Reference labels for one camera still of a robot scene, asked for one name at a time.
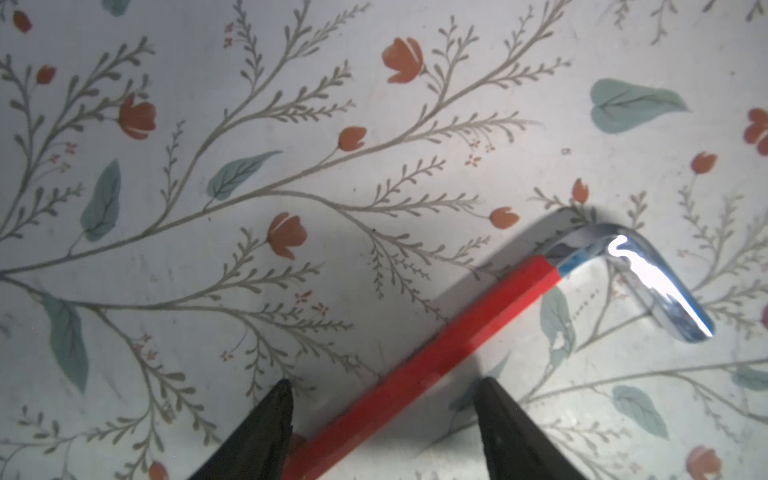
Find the red handled hex key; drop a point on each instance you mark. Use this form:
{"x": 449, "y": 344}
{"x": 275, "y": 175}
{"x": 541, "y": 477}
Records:
{"x": 669, "y": 300}

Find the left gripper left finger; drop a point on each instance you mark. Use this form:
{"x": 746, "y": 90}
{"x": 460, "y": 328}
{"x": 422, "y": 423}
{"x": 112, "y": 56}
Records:
{"x": 258, "y": 448}

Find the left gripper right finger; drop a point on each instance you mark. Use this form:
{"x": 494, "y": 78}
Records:
{"x": 513, "y": 445}

